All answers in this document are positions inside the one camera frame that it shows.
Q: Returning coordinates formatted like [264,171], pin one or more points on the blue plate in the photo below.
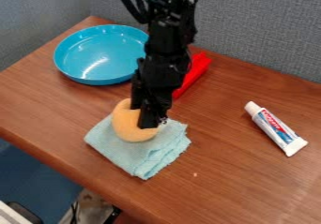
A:
[98,55]

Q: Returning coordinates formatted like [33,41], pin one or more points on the yellow orange foam ball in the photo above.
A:
[125,123]

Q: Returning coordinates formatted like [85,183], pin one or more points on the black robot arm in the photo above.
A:
[171,21]

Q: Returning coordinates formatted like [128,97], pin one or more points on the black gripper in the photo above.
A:
[160,74]

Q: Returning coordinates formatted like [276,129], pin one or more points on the light blue folded cloth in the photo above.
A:
[143,159]

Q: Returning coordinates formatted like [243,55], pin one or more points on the white toothpaste tube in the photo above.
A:
[278,130]

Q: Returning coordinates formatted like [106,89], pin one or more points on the red plastic block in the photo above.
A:
[200,66]

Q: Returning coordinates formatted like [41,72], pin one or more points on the grey object under table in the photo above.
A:
[90,210]

